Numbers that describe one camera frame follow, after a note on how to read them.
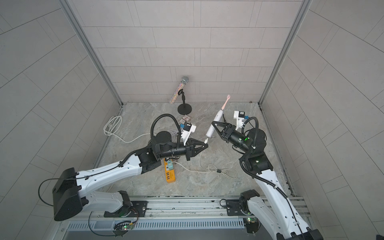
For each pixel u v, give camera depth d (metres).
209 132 0.62
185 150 0.57
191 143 0.58
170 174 0.79
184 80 0.93
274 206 0.42
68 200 0.37
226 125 0.59
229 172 0.82
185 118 1.05
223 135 0.57
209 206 0.73
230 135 0.57
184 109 1.12
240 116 0.61
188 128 0.57
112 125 1.05
